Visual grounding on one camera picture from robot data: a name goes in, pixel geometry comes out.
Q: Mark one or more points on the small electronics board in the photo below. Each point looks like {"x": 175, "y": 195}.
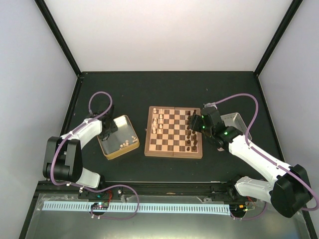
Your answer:
{"x": 100, "y": 206}

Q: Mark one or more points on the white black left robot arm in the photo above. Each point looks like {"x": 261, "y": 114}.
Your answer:
{"x": 63, "y": 156}

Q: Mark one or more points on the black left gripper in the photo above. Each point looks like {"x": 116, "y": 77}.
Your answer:
{"x": 114, "y": 128}

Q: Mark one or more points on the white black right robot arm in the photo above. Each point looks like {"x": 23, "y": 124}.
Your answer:
{"x": 286, "y": 187}

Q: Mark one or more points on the white slotted cable duct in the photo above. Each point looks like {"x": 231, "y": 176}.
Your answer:
{"x": 170, "y": 208}

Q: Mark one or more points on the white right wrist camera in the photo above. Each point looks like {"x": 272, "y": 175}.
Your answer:
{"x": 210, "y": 105}

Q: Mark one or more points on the clear plastic tray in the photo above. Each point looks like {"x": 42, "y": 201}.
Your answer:
{"x": 236, "y": 122}

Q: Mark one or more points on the black frame post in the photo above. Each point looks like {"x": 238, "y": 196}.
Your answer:
{"x": 286, "y": 20}
{"x": 42, "y": 6}

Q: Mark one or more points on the dark chess knight near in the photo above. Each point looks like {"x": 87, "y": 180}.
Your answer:
{"x": 194, "y": 147}

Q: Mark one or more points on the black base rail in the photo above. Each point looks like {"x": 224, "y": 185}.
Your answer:
{"x": 217, "y": 191}

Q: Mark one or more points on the black frame post right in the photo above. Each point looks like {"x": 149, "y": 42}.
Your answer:
{"x": 286, "y": 20}

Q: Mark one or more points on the black frame post left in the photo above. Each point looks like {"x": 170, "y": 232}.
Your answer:
{"x": 42, "y": 6}

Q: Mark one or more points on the wooden chess board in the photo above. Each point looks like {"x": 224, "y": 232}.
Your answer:
{"x": 170, "y": 140}

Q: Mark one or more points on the yellow tin box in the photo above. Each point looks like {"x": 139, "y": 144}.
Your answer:
{"x": 121, "y": 141}

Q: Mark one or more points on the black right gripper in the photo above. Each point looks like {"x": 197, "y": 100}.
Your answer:
{"x": 194, "y": 124}

